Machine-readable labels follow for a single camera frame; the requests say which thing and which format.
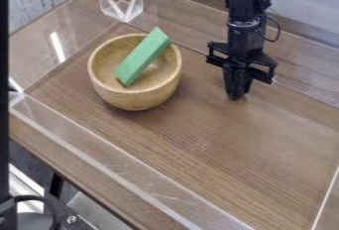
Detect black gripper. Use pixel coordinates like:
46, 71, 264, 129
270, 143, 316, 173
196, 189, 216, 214
206, 19, 276, 100

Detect brown wooden bowl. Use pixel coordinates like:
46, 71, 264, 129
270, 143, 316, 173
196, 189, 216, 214
86, 34, 182, 111

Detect green rectangular block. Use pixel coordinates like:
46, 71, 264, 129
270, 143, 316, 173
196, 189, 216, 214
113, 27, 170, 86

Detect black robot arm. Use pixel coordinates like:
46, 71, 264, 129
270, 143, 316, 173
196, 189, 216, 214
206, 0, 280, 100

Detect clear acrylic tray walls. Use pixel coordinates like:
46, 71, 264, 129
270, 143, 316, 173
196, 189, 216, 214
9, 0, 339, 230

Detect black table leg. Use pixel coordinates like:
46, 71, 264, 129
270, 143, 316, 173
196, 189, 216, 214
49, 173, 63, 198

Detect clear acrylic corner bracket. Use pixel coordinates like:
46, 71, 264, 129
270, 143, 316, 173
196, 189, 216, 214
98, 0, 142, 23

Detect grey metal base plate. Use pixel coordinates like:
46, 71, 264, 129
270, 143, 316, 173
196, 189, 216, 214
43, 192, 133, 230

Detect black cable loop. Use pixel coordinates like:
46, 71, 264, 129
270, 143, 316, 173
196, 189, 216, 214
11, 194, 63, 230

